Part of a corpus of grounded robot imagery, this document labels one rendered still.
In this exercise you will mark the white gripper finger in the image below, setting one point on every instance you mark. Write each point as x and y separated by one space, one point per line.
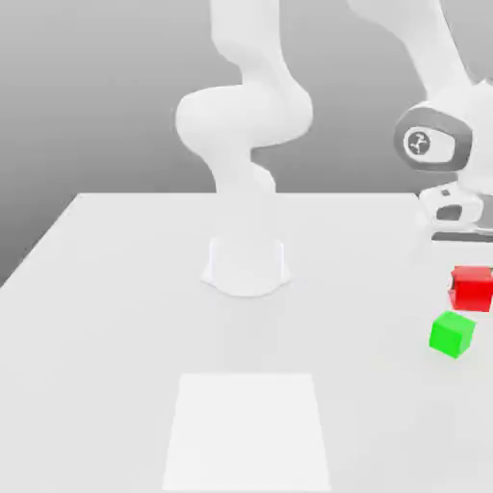
451 285

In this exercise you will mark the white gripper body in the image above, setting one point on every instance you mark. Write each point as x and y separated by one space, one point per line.
462 237

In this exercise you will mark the small red cube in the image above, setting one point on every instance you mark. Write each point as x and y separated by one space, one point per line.
473 290

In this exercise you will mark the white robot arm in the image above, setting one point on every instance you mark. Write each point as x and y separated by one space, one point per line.
246 115

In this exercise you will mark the small green cube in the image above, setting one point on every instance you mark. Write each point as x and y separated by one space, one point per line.
450 336

